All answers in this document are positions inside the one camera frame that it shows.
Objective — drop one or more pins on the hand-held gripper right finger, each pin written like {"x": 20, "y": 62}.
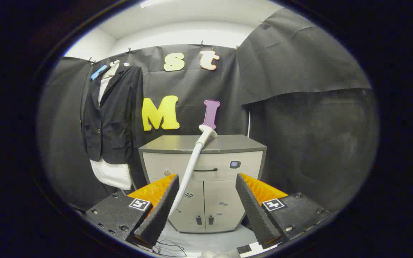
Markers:
{"x": 253, "y": 211}

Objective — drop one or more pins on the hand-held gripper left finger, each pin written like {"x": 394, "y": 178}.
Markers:
{"x": 160, "y": 211}

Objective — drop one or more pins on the white shirt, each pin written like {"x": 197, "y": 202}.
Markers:
{"x": 111, "y": 173}

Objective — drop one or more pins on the black suit jacket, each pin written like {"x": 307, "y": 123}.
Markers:
{"x": 115, "y": 125}

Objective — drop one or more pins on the cream clothes hanger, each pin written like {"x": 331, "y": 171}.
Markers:
{"x": 113, "y": 67}

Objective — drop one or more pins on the grey cabinet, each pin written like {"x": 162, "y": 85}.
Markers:
{"x": 224, "y": 193}

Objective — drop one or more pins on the black backdrop cloth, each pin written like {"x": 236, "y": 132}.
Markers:
{"x": 299, "y": 125}

